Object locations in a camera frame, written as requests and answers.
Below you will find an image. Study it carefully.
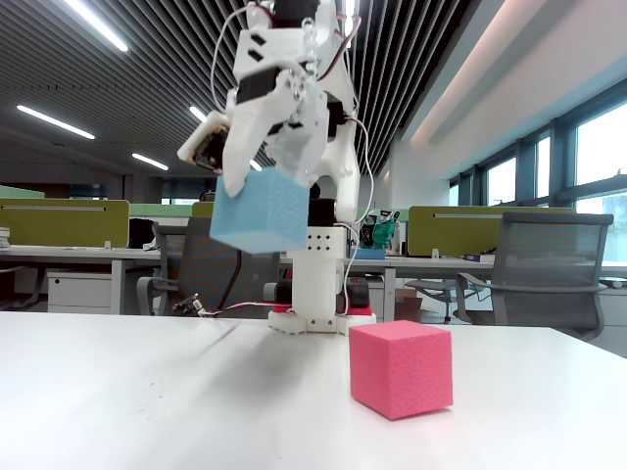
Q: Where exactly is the white drawer cabinet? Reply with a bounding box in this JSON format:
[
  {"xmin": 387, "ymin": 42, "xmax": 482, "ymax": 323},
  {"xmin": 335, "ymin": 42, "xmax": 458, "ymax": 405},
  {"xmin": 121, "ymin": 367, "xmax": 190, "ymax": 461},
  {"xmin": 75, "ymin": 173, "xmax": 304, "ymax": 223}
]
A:
[{"xmin": 46, "ymin": 270, "xmax": 115, "ymax": 315}]

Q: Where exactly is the grey mesh office chair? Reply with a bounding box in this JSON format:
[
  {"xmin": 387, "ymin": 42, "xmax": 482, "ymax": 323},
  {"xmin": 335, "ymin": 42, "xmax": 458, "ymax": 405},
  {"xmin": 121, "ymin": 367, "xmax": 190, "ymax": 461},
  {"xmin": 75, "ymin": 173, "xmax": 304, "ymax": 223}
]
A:
[
  {"xmin": 455, "ymin": 211, "xmax": 615, "ymax": 343},
  {"xmin": 136, "ymin": 214, "xmax": 291, "ymax": 317}
]

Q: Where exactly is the grey office chair base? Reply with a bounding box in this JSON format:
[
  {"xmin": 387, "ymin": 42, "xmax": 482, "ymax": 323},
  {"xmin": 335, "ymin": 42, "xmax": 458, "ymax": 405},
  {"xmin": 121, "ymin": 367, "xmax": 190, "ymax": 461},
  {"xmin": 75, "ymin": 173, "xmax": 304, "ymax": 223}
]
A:
[{"xmin": 405, "ymin": 277, "xmax": 461, "ymax": 324}]

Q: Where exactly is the blue foam cube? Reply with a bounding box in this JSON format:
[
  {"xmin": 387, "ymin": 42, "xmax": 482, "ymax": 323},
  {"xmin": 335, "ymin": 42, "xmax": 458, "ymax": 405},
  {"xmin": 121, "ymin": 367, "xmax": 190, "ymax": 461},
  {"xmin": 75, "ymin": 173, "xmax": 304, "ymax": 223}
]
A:
[{"xmin": 209, "ymin": 166, "xmax": 311, "ymax": 255}]

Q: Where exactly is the clear spiral cable wrap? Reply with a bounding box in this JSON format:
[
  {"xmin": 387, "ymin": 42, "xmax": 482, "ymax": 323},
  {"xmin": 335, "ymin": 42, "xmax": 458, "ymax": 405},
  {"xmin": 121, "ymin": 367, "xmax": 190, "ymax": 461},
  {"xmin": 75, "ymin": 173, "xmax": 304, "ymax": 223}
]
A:
[{"xmin": 299, "ymin": 18, "xmax": 318, "ymax": 82}]

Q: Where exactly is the black red table clamp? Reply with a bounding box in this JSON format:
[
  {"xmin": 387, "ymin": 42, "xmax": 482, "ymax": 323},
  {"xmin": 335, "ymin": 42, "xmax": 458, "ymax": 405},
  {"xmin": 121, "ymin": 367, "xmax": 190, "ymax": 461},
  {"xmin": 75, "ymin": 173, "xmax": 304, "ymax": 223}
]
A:
[
  {"xmin": 337, "ymin": 276, "xmax": 372, "ymax": 317},
  {"xmin": 263, "ymin": 279, "xmax": 296, "ymax": 315}
]

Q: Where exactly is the small black circuit board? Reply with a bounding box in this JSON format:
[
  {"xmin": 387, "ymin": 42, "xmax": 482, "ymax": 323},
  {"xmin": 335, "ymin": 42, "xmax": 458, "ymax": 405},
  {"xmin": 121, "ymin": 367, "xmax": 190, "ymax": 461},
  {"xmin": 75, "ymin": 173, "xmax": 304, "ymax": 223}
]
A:
[{"xmin": 171, "ymin": 292, "xmax": 205, "ymax": 317}]

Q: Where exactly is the red white servo cable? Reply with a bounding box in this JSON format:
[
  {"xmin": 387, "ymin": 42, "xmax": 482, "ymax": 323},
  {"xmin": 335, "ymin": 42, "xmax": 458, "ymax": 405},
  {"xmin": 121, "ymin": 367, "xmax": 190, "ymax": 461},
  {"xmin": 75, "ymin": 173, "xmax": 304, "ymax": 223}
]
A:
[{"xmin": 313, "ymin": 12, "xmax": 377, "ymax": 317}]

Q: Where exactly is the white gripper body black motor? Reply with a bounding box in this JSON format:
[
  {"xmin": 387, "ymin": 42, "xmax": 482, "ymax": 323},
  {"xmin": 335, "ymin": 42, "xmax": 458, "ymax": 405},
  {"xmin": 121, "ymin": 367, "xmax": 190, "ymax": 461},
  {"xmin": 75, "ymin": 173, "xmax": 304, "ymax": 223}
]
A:
[{"xmin": 226, "ymin": 62, "xmax": 329, "ymax": 173}]

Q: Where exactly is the red black white cable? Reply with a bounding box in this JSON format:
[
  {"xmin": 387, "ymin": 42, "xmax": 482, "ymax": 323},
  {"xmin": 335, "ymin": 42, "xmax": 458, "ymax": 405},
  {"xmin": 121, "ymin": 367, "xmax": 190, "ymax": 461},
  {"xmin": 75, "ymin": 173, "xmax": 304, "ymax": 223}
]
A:
[{"xmin": 198, "ymin": 300, "xmax": 296, "ymax": 320}]

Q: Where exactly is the white camera cable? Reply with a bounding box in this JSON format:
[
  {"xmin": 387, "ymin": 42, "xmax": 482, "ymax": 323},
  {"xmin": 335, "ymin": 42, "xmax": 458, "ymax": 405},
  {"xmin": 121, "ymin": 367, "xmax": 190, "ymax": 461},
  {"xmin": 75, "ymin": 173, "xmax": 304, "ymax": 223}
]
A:
[{"xmin": 210, "ymin": 6, "xmax": 257, "ymax": 118}]

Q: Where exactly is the green white desk gadget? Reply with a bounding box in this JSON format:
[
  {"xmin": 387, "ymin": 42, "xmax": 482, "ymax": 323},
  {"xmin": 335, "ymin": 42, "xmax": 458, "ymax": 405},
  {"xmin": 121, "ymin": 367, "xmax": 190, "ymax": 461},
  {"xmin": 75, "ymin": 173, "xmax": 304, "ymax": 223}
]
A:
[{"xmin": 360, "ymin": 208, "xmax": 402, "ymax": 257}]

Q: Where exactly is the brown cardboard box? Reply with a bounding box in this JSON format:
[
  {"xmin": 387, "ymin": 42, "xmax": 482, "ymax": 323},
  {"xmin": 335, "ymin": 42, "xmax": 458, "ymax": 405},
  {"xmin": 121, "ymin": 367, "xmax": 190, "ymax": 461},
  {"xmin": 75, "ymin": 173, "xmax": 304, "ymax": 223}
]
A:
[{"xmin": 394, "ymin": 288, "xmax": 441, "ymax": 324}]

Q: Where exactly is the dark window frame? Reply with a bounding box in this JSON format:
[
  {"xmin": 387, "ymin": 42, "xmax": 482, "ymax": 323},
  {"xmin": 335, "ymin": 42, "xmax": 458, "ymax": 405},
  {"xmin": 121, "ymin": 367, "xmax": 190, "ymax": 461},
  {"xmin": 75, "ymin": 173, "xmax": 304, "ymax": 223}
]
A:
[{"xmin": 447, "ymin": 97, "xmax": 627, "ymax": 210}]

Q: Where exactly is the black backpack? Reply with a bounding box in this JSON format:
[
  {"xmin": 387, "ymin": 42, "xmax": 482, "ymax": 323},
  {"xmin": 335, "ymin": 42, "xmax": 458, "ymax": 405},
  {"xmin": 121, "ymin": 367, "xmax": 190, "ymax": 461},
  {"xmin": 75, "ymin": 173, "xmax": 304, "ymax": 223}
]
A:
[{"xmin": 128, "ymin": 217, "xmax": 159, "ymax": 252}]

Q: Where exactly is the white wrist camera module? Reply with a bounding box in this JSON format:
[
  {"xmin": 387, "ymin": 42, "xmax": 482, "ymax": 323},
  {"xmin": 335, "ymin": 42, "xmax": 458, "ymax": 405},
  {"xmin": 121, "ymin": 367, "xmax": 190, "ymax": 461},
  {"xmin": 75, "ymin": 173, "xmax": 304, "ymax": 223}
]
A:
[{"xmin": 176, "ymin": 110, "xmax": 231, "ymax": 175}]

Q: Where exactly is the white office desk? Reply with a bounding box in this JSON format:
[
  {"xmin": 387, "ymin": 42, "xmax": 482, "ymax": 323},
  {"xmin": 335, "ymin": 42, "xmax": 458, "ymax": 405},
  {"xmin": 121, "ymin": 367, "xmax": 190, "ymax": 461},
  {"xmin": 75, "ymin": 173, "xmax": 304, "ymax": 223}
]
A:
[
  {"xmin": 0, "ymin": 244, "xmax": 166, "ymax": 315},
  {"xmin": 278, "ymin": 254, "xmax": 627, "ymax": 325}
]

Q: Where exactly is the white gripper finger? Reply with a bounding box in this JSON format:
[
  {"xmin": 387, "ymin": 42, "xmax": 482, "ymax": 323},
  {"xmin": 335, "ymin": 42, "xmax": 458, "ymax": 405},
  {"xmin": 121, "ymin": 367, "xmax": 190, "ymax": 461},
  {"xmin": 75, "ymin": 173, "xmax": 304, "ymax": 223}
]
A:
[
  {"xmin": 221, "ymin": 99, "xmax": 278, "ymax": 200},
  {"xmin": 269, "ymin": 130, "xmax": 317, "ymax": 190}
]

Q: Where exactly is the black hanging cable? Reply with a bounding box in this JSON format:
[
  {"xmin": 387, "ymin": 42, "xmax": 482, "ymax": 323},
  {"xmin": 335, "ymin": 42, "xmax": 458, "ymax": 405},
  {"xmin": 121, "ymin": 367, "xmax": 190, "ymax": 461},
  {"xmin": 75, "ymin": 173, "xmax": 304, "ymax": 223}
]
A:
[{"xmin": 215, "ymin": 248, "xmax": 245, "ymax": 314}]

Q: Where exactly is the red foam cube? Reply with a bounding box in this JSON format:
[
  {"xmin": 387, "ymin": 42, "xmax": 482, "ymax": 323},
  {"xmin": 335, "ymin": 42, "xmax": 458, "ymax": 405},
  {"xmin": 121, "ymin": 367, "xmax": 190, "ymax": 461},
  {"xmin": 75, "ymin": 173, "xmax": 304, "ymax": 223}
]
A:
[{"xmin": 348, "ymin": 320, "xmax": 455, "ymax": 421}]

